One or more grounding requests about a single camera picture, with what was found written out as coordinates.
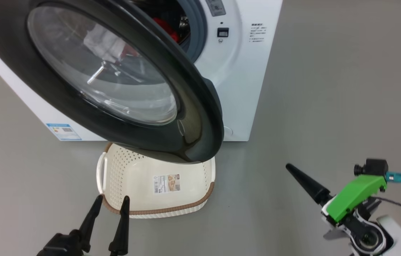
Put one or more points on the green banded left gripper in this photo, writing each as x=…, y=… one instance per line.
x=61, y=245

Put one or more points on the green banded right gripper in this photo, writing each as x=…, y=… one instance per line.
x=353, y=197

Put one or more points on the dark grey round washer door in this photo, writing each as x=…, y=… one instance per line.
x=200, y=117

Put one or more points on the red garment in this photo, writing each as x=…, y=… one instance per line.
x=166, y=28

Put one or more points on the cream plastic basket brown rim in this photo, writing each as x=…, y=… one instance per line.
x=140, y=199

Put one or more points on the white front-load washing machine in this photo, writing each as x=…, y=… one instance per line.
x=243, y=71

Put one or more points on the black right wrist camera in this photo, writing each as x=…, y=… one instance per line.
x=376, y=167

